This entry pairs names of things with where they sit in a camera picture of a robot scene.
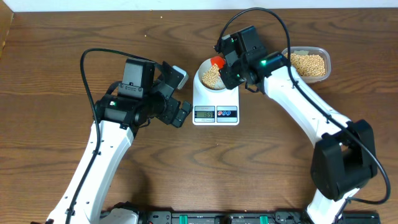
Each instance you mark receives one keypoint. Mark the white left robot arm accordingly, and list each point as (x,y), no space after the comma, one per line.
(145,92)

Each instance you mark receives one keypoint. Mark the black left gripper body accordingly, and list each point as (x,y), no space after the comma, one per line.
(164,110)

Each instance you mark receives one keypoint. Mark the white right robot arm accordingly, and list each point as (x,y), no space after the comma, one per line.
(344,157)

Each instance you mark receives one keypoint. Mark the clear plastic food container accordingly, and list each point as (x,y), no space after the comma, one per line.
(314,51)

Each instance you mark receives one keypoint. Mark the pile of soybeans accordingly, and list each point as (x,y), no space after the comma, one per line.
(308,65)

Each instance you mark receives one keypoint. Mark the white round bowl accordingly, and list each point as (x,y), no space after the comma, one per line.
(198,86)

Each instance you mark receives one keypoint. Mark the white digital kitchen scale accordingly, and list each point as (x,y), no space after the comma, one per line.
(215,109)

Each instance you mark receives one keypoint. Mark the soybeans in bowl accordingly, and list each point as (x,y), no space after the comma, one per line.
(212,78)

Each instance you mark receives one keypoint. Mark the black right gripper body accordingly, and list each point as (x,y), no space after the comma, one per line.
(234,76)

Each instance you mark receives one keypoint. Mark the red plastic measuring scoop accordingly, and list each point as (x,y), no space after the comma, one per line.
(219,61)

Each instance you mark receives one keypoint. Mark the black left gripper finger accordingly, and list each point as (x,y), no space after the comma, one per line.
(187,107)
(179,118)

